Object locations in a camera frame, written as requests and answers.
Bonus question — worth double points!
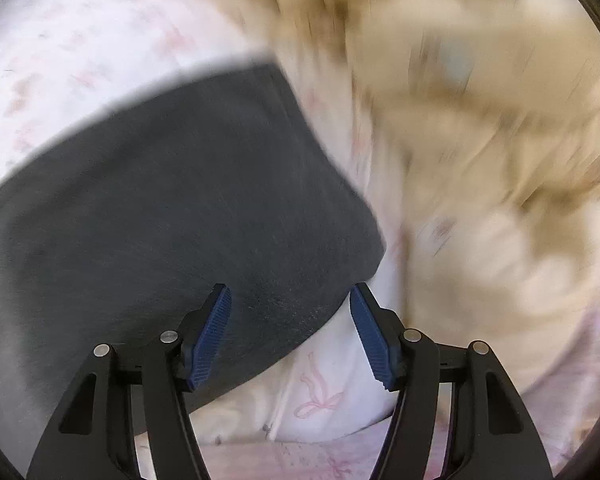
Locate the cream fluffy blanket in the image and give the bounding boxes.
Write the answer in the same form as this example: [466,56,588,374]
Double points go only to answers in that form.
[115,0,600,396]

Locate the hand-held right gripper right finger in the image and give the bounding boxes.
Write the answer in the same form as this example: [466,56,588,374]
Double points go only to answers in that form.
[349,282,554,480]

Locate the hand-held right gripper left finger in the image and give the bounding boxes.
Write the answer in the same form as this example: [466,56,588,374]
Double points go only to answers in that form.
[26,283,233,480]

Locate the dark grey pants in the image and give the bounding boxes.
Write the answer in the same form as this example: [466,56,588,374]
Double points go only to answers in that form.
[0,62,387,435]

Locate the white bedsheet with pink bows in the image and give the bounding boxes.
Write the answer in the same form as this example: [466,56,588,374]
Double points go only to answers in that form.
[0,0,600,480]

